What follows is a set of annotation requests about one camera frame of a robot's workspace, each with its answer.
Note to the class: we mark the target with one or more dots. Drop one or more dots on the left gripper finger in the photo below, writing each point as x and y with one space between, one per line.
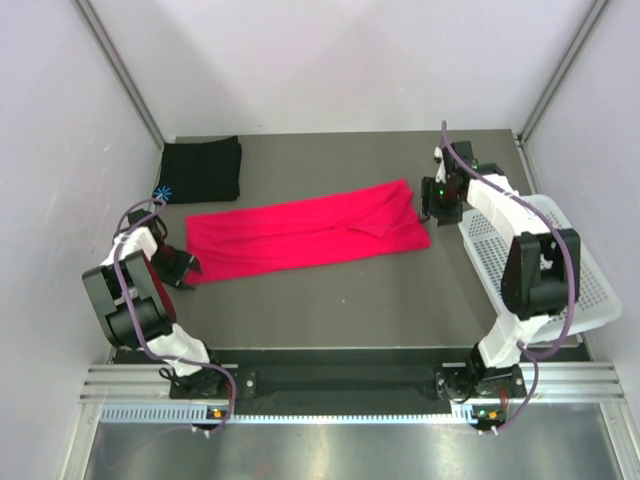
184 286
193 265

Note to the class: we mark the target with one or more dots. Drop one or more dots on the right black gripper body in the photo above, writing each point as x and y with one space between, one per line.
437 202

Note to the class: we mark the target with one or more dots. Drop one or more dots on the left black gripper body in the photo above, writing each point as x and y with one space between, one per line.
171 263

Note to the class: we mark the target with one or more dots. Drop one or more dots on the red polo shirt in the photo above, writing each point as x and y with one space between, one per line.
338 228

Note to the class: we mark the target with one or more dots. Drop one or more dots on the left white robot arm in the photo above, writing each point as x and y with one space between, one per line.
128 294

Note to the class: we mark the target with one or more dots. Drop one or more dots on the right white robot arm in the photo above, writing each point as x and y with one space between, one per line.
540 278

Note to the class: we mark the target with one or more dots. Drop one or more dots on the white plastic basket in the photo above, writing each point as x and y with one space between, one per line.
488 251

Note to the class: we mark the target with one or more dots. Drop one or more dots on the folded black t shirt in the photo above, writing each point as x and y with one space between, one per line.
200 172

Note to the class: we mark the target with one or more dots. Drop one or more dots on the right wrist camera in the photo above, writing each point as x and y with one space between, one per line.
443 159

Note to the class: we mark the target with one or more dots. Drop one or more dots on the slotted grey cable duct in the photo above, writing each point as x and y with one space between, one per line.
208 415

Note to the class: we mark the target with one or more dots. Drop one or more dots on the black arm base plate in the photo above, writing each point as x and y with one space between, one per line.
423 382

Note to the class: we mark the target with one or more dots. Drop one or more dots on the aluminium front rail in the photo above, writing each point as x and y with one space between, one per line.
563 382

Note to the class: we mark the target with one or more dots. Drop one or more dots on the left aluminium frame post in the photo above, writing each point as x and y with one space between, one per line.
99 33

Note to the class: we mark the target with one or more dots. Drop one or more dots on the aluminium frame post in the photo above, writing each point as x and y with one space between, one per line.
99 33
587 25

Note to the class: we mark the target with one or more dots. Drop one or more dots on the right aluminium frame post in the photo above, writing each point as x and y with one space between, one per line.
587 25

